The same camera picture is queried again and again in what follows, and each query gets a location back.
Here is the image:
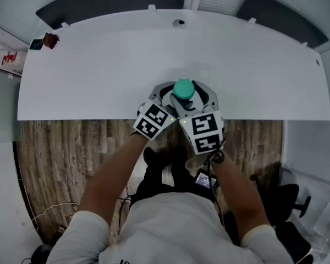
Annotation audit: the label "black device with screen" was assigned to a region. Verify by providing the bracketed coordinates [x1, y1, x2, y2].
[194, 168, 219, 195]

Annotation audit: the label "person's right forearm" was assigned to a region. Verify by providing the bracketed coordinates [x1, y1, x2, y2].
[208, 150, 271, 241]

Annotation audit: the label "person's black trousers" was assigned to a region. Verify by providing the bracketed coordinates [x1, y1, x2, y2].
[135, 162, 199, 209]

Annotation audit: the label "person's left forearm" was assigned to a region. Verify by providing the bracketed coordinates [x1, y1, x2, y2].
[79, 132, 150, 220]

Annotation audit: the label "dark grey desk partition panel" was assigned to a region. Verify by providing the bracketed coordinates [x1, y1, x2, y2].
[236, 0, 329, 50]
[35, 0, 188, 30]

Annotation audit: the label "person's white shirt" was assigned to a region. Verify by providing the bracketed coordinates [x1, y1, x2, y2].
[45, 192, 295, 264]

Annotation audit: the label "brown wallet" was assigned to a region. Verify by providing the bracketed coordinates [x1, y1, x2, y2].
[42, 32, 60, 50]

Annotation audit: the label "white floor cable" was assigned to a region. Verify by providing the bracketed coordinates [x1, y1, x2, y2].
[31, 201, 81, 223]

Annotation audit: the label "person's black shoe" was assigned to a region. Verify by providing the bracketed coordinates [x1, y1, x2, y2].
[170, 145, 189, 175]
[142, 146, 166, 175]

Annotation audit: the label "black office chair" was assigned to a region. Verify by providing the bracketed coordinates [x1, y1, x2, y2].
[251, 173, 312, 226]

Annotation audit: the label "person's left black shoe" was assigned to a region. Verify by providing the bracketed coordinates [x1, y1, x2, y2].
[142, 146, 166, 175]

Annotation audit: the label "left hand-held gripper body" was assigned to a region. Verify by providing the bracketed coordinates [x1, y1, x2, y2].
[132, 96, 179, 141]

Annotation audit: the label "black bag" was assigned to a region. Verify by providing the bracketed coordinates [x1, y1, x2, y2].
[274, 221, 312, 264]

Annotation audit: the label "person's right black shoe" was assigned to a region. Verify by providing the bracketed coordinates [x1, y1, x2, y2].
[170, 145, 189, 175]

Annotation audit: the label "green plastic bottle cap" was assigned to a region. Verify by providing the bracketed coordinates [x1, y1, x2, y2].
[172, 77, 196, 100]

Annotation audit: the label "black phone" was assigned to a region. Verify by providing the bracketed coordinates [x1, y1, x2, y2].
[29, 38, 44, 51]

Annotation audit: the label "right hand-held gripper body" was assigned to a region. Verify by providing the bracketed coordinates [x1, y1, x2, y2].
[179, 103, 225, 155]

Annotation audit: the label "red sticker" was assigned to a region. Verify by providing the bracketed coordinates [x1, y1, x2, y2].
[1, 51, 19, 66]

